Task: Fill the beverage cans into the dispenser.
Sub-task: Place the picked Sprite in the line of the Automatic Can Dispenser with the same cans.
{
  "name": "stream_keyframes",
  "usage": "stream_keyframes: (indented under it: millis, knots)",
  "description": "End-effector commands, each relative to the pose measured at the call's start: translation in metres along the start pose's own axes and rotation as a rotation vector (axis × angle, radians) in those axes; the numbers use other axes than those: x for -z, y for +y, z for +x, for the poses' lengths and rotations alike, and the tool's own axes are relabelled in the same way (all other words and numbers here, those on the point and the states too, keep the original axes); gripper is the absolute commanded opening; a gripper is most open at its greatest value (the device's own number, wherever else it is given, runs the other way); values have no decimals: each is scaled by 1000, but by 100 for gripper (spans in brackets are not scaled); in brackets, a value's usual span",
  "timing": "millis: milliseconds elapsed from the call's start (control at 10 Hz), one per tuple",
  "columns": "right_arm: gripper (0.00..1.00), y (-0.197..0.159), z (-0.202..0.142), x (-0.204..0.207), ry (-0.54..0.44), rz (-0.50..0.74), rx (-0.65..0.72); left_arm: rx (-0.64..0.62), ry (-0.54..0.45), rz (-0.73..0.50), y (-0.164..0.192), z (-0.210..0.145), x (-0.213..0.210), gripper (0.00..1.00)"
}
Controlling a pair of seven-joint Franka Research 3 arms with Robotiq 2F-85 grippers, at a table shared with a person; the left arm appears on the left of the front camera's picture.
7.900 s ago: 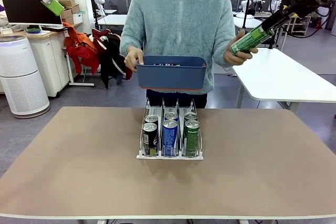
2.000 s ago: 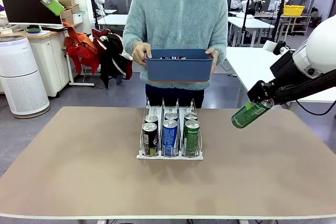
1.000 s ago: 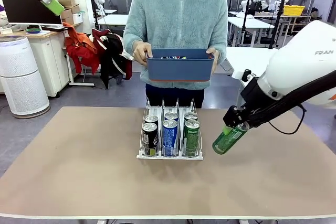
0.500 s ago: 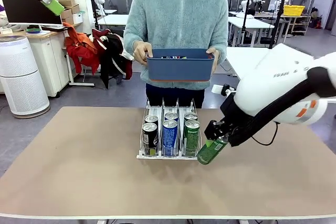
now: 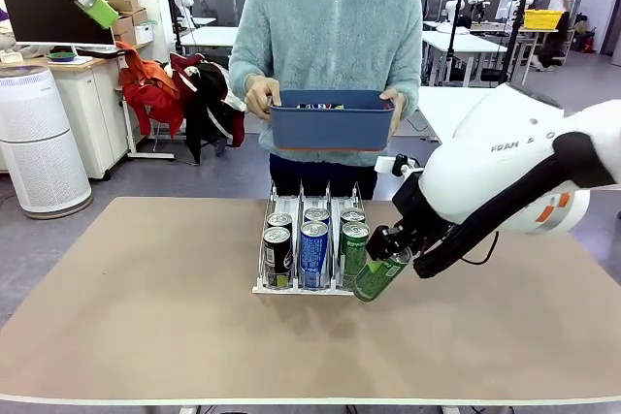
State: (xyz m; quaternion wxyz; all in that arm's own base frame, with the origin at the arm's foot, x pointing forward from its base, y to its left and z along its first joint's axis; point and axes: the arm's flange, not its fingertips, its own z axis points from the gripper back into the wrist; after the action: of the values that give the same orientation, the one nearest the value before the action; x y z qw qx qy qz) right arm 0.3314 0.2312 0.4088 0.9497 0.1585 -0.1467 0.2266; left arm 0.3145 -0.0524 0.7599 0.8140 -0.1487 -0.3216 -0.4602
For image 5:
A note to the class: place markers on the black computer monitor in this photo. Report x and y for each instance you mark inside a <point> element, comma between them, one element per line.
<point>48,16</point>

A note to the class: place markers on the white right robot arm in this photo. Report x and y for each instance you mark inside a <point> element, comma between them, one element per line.
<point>485,167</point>

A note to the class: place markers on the black can with yellow base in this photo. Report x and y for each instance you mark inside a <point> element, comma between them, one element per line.
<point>276,254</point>

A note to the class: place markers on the red fire extinguisher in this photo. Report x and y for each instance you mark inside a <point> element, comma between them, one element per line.
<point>587,41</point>

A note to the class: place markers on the blue plastic bin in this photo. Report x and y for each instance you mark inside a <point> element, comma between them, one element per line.
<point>330,128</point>

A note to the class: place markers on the blue dish with green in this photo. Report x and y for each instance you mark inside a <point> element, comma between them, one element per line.
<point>62,55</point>

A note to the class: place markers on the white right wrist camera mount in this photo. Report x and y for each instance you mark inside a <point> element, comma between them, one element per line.
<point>388,164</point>

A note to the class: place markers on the person in teal fleece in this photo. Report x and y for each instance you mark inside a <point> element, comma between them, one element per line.
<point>330,36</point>

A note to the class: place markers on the person's right hand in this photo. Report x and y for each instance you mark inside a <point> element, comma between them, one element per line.
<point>262,94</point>

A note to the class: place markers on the black tripod stand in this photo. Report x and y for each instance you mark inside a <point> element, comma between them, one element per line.
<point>455,21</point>
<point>514,36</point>

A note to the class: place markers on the orange jacket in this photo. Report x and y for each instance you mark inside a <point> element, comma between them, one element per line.
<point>150,89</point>

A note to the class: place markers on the small white box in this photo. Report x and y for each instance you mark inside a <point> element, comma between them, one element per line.
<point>144,32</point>

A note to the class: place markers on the person's left hand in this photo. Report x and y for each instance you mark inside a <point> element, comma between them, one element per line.
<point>400,108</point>

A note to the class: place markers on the light green beverage can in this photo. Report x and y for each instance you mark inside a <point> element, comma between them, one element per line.
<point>353,244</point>
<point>352,213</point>

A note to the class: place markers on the brown cardboard box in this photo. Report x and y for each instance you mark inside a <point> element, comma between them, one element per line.
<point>121,1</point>
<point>121,26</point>
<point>138,16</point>

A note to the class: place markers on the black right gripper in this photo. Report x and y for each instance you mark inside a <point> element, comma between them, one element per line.
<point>415,210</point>

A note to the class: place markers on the red black white jacket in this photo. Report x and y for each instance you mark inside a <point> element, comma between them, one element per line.
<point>208,94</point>

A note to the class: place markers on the white clothes rack frame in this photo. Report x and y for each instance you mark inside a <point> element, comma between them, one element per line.
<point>145,154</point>

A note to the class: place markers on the black trousers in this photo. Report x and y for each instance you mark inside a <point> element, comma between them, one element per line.
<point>320,176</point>

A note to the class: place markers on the white background table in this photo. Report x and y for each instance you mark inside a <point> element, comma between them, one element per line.
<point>473,43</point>
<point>213,36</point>

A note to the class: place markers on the yellow plastic crate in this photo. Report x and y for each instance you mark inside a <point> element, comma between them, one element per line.
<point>543,19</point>

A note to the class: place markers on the large white side table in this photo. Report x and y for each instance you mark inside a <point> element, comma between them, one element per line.
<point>441,104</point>

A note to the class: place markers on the blue beverage can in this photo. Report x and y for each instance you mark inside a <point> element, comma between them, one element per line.
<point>317,213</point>
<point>314,254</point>

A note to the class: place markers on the wooden shelf table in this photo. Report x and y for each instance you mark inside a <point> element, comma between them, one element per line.
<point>533,43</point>

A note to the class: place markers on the white cylindrical air purifier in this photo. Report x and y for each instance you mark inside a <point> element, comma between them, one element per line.
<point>39,142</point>

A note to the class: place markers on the white cabinet desk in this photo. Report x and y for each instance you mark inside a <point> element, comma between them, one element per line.
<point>92,113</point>

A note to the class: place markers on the dark green beverage can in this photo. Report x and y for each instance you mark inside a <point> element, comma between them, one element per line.
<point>376,283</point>

